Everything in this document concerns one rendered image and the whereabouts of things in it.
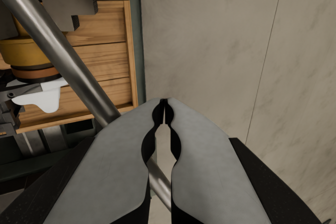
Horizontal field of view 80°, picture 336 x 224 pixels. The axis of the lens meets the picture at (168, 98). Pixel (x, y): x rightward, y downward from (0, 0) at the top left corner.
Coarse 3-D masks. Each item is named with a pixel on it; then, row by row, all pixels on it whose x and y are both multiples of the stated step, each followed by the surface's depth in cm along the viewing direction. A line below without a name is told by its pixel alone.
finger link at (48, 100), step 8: (16, 80) 29; (56, 80) 30; (64, 80) 31; (48, 88) 30; (56, 88) 31; (24, 96) 30; (32, 96) 30; (40, 96) 30; (48, 96) 31; (56, 96) 31; (24, 104) 30; (40, 104) 31; (48, 104) 31; (56, 104) 32; (48, 112) 32
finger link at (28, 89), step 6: (6, 84) 28; (24, 84) 28; (30, 84) 28; (36, 84) 28; (0, 90) 26; (6, 90) 26; (12, 90) 27; (18, 90) 27; (24, 90) 28; (30, 90) 28; (36, 90) 29; (42, 90) 29; (0, 96) 26; (6, 96) 27; (12, 96) 27
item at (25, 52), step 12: (24, 36) 25; (0, 48) 26; (12, 48) 25; (24, 48) 25; (36, 48) 26; (12, 60) 26; (24, 60) 26; (36, 60) 26; (48, 60) 27; (24, 72) 27; (36, 72) 27; (48, 72) 28
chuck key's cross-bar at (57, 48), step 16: (16, 0) 8; (32, 0) 8; (16, 16) 8; (32, 16) 8; (48, 16) 9; (32, 32) 9; (48, 32) 9; (48, 48) 9; (64, 48) 9; (64, 64) 9; (80, 64) 10; (80, 80) 10; (80, 96) 10; (96, 96) 10; (96, 112) 10; (112, 112) 11; (160, 176) 13; (160, 192) 13
